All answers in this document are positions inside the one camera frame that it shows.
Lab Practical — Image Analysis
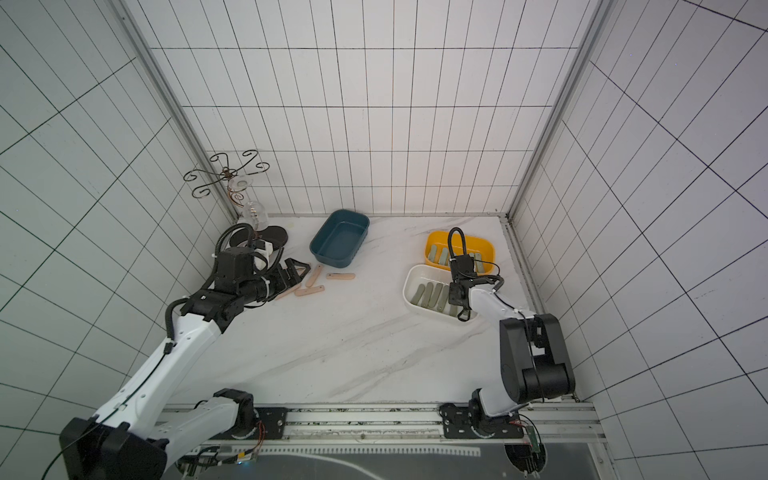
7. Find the yellow storage box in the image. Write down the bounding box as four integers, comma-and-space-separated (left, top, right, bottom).
424, 231, 495, 275

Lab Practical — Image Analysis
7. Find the clear glass on rack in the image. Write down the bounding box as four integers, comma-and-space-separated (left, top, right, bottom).
242, 200, 269, 231

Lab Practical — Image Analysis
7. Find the metal scroll cup rack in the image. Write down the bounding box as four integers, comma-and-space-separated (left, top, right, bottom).
182, 149, 271, 237

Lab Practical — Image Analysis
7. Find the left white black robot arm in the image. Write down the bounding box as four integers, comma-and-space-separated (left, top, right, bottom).
53, 246, 311, 479

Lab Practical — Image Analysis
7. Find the dark teal storage box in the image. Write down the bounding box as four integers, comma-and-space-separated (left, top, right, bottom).
309, 209, 370, 269

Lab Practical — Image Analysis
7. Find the white storage box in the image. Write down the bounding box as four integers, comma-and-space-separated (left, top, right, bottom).
402, 264, 461, 324

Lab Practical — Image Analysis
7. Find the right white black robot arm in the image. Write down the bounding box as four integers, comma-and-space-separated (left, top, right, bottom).
448, 254, 576, 419

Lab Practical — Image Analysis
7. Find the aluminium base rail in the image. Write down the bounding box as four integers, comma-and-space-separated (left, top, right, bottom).
255, 401, 607, 446

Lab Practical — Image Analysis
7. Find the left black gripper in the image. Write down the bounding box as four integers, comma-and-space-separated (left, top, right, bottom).
240, 258, 312, 303

